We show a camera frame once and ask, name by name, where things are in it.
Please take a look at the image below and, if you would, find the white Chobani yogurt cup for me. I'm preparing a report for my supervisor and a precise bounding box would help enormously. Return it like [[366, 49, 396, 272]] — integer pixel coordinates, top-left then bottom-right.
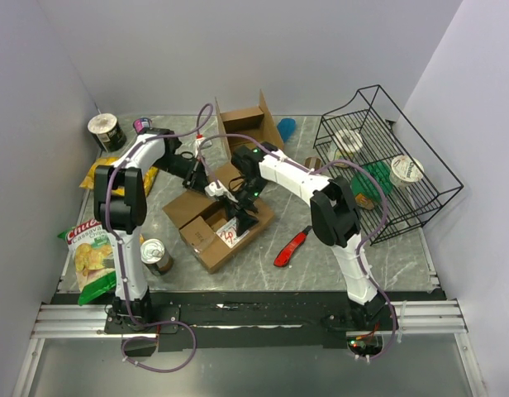
[[389, 155, 424, 188]]

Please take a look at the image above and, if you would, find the metal tin can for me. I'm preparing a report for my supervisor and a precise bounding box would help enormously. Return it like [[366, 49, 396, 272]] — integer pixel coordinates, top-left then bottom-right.
[[140, 238, 174, 275]]

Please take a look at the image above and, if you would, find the labelled cardboard express box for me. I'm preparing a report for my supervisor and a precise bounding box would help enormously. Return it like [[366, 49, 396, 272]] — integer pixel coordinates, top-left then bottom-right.
[[161, 161, 276, 275]]

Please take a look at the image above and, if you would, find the purple yogurt cup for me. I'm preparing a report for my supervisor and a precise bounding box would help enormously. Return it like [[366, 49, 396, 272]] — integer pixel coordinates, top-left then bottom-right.
[[133, 117, 152, 134]]

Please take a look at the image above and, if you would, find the plain taped cardboard box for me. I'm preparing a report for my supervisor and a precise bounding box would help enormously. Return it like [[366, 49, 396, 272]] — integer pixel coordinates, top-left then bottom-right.
[[215, 90, 284, 159]]

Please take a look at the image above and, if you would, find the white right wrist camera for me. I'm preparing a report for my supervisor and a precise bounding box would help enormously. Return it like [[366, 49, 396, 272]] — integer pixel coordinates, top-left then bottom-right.
[[205, 180, 234, 199]]

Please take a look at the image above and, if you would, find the yellow Lays chips bag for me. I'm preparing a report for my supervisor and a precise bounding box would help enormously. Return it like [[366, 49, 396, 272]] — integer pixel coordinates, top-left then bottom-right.
[[79, 155, 160, 198]]

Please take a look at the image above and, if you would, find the red black box cutter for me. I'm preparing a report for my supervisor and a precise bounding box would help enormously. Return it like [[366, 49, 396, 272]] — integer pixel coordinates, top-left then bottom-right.
[[274, 225, 312, 268]]

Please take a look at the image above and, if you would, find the white tape roll cup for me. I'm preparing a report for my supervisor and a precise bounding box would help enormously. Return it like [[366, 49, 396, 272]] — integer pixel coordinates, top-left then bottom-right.
[[327, 129, 364, 162]]

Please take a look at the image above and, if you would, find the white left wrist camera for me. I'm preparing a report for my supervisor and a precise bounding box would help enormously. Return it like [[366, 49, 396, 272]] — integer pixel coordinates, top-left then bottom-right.
[[193, 133, 212, 156]]

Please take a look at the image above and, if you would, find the black wire basket rack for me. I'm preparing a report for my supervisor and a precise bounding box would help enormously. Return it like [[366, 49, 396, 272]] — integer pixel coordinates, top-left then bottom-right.
[[313, 84, 464, 244]]

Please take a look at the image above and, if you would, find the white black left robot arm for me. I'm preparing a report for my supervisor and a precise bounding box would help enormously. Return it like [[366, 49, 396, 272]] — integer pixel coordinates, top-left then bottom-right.
[[93, 128, 209, 332]]

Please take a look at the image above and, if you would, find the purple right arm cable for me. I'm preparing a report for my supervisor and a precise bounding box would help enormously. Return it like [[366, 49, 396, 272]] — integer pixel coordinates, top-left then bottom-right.
[[196, 132, 400, 363]]

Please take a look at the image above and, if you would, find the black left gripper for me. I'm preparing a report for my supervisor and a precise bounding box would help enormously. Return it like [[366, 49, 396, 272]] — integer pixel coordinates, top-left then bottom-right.
[[153, 155, 209, 196]]

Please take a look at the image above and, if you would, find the green Chuba chips bag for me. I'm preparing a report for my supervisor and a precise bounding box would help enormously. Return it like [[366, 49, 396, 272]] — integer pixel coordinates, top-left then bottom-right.
[[58, 218, 117, 306]]

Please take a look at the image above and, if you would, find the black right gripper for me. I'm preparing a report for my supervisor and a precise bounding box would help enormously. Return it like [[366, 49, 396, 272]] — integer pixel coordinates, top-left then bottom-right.
[[222, 178, 269, 238]]

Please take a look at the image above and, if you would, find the black paper cup white lid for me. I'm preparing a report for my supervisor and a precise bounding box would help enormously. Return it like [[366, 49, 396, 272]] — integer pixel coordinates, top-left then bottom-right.
[[87, 113, 126, 152]]

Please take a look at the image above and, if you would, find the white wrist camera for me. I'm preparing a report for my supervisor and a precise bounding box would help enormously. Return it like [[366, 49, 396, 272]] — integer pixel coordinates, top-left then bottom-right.
[[193, 133, 212, 156], [205, 180, 234, 199]]

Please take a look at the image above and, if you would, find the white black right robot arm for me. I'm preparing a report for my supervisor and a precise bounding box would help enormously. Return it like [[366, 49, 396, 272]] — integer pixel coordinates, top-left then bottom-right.
[[223, 142, 386, 330]]

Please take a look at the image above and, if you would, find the aluminium rail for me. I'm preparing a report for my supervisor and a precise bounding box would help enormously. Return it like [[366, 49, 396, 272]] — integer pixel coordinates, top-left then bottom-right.
[[31, 304, 121, 339]]

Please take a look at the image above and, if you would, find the blue plastic object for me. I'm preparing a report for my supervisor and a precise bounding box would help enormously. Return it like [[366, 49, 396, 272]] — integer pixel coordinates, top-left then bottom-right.
[[277, 117, 297, 141]]

